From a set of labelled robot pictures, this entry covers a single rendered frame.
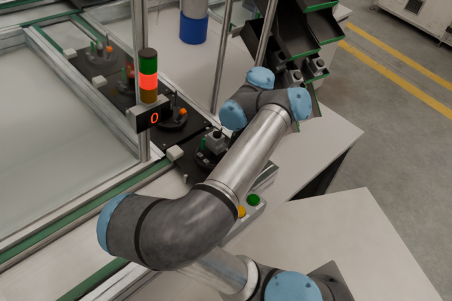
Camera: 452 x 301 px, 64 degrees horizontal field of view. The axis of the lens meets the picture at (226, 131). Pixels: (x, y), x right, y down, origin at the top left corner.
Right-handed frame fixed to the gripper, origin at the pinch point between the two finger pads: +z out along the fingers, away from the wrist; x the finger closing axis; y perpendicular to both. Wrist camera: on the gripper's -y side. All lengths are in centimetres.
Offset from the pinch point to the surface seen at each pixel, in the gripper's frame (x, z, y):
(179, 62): 38, 20, -74
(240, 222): -10.7, 10.3, 15.0
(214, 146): -2.1, 0.4, -7.7
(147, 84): -20.5, -26.6, -19.3
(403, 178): 166, 106, 40
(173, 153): -11.0, 7.2, -18.2
